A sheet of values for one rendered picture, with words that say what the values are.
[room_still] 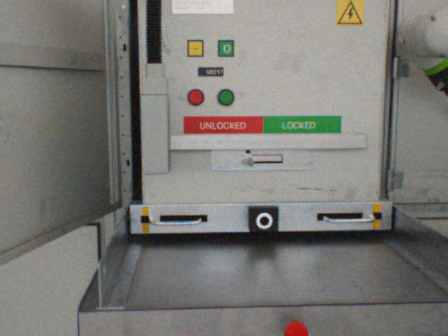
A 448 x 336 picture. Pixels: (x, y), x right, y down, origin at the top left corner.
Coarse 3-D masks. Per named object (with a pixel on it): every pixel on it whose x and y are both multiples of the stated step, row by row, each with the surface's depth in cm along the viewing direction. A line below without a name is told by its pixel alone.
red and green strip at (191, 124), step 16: (192, 128) 106; (208, 128) 107; (224, 128) 107; (240, 128) 107; (256, 128) 107; (272, 128) 107; (288, 128) 108; (304, 128) 108; (320, 128) 108; (336, 128) 108
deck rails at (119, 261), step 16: (128, 208) 110; (128, 224) 110; (400, 224) 107; (416, 224) 100; (112, 240) 87; (128, 240) 109; (384, 240) 109; (400, 240) 107; (416, 240) 100; (432, 240) 93; (112, 256) 87; (128, 256) 98; (400, 256) 99; (416, 256) 99; (432, 256) 93; (112, 272) 87; (128, 272) 90; (432, 272) 90; (112, 288) 83; (128, 288) 83; (112, 304) 77
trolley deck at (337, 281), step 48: (144, 240) 110; (192, 240) 110; (240, 240) 110; (288, 240) 110; (336, 240) 110; (96, 288) 84; (144, 288) 84; (192, 288) 84; (240, 288) 84; (288, 288) 84; (336, 288) 84; (384, 288) 84; (432, 288) 84
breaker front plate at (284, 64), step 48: (144, 0) 102; (240, 0) 103; (288, 0) 104; (336, 0) 104; (384, 0) 105; (144, 48) 104; (240, 48) 105; (288, 48) 105; (336, 48) 106; (240, 96) 106; (288, 96) 107; (336, 96) 107; (144, 192) 108; (192, 192) 109; (240, 192) 109; (288, 192) 110; (336, 192) 110
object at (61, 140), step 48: (0, 0) 98; (48, 0) 112; (96, 0) 131; (0, 48) 95; (48, 48) 109; (96, 48) 132; (0, 96) 99; (48, 96) 113; (96, 96) 133; (0, 144) 99; (48, 144) 114; (96, 144) 134; (0, 192) 100; (48, 192) 115; (96, 192) 135; (0, 240) 100; (48, 240) 110
